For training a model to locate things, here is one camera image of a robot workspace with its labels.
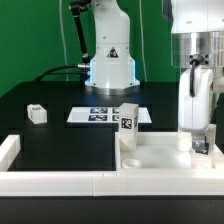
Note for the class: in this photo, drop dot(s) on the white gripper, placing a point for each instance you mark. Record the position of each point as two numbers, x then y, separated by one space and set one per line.
194 113

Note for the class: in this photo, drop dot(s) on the white square tabletop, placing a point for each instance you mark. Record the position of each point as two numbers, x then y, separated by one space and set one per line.
158 150

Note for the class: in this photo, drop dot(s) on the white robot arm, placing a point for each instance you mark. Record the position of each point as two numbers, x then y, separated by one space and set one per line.
197 41

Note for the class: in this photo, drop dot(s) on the white U-shaped fence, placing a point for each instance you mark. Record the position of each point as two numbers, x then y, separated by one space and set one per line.
121 181

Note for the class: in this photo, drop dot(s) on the white marker base sheet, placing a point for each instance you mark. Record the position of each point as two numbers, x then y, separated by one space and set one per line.
94 115

